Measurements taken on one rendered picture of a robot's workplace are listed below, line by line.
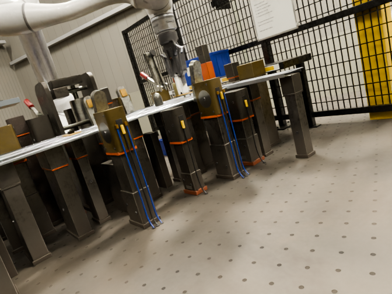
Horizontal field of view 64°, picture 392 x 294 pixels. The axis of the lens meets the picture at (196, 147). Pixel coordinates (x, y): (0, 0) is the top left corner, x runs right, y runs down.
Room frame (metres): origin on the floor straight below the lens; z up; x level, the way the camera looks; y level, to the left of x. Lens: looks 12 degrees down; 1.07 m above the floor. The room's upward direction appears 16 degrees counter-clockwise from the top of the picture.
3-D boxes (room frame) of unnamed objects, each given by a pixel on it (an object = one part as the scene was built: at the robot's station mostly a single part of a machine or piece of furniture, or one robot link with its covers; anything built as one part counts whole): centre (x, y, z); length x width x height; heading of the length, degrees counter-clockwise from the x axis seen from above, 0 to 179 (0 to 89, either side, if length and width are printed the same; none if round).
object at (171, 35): (1.26, -0.01, 1.21); 0.08 x 0.07 x 0.09; 37
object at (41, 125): (1.12, 0.52, 0.89); 0.12 x 0.07 x 0.38; 37
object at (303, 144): (1.05, -0.36, 0.84); 0.05 x 0.05 x 0.29; 37
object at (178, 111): (0.99, 0.03, 0.84); 0.10 x 0.05 x 0.29; 37
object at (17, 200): (0.85, 0.53, 0.84); 0.12 x 0.05 x 0.29; 37
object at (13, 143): (1.01, 0.59, 0.89); 0.12 x 0.08 x 0.38; 37
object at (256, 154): (1.14, -0.19, 0.84); 0.12 x 0.07 x 0.28; 37
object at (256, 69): (1.32, -0.31, 0.88); 0.08 x 0.08 x 0.36; 37
